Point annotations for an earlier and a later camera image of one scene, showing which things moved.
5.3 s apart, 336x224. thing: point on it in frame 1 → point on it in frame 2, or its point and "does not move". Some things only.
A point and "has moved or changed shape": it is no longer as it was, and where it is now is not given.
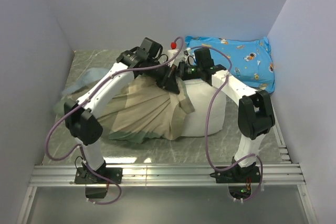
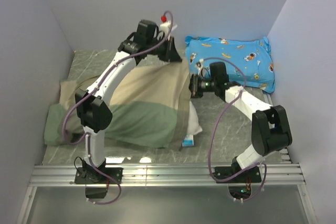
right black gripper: (181, 70) → (193, 86)
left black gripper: (169, 82) → (171, 54)
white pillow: (201, 93) has moved or changed shape
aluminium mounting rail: (166, 175) does not move
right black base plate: (238, 174) does not move
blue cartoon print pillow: (251, 59) does not move
